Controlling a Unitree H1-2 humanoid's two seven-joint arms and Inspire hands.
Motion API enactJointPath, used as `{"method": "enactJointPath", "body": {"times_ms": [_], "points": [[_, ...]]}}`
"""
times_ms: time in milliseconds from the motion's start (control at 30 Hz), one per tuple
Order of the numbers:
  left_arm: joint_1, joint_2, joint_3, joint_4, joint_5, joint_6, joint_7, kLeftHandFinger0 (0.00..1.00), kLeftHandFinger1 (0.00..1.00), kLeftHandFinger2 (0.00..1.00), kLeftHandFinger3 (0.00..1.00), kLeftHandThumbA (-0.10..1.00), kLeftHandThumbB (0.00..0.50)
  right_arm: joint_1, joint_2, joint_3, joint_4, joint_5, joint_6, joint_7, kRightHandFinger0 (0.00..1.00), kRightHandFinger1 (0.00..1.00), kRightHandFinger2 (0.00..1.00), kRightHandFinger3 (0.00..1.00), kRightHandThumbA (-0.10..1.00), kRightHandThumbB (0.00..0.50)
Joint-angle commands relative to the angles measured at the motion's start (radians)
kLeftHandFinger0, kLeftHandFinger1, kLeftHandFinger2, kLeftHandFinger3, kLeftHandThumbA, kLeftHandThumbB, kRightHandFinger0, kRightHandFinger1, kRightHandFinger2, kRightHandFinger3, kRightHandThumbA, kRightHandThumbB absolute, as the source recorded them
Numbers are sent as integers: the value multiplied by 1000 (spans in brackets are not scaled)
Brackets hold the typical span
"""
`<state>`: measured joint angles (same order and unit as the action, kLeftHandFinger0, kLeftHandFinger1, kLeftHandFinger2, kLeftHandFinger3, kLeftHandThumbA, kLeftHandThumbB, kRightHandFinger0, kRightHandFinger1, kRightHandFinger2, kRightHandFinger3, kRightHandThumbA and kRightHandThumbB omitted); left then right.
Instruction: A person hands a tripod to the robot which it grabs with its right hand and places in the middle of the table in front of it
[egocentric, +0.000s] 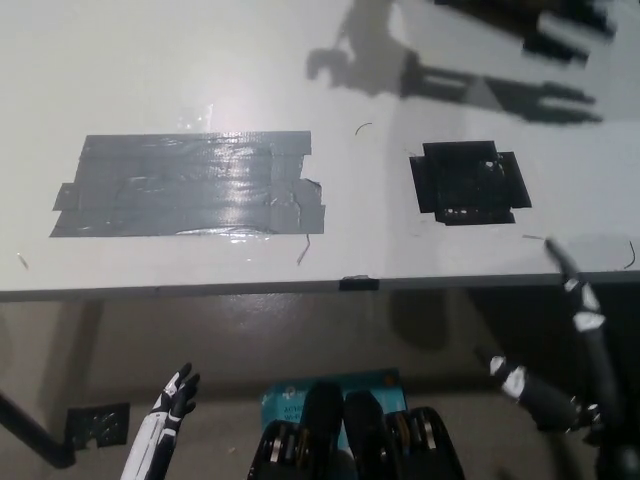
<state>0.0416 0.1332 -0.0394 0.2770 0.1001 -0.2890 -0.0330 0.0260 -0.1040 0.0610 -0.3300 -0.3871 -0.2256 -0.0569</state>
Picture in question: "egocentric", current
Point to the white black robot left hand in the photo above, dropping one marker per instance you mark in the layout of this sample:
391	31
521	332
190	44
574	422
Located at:
157	430

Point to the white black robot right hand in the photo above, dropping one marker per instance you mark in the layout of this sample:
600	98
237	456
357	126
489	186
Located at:
545	400

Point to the black bronze camera tripod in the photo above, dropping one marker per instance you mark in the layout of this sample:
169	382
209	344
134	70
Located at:
545	35

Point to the black robot torso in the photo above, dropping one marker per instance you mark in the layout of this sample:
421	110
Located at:
365	440

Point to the black tape floor patch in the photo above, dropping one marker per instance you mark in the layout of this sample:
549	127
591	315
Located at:
97	422

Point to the grey table leg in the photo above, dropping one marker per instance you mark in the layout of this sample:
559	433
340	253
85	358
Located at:
85	345

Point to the black metal stand bar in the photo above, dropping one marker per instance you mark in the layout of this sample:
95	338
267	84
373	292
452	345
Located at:
30	427

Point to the teal cardboard box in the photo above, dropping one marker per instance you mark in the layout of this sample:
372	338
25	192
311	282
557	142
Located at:
287	402

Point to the small black tape strip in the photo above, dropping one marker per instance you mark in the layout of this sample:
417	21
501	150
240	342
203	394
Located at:
358	284

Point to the black tape square patch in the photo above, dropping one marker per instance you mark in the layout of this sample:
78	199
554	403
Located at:
467	185

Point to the grey duct tape patch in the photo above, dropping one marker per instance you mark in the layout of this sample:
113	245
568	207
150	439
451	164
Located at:
190	185

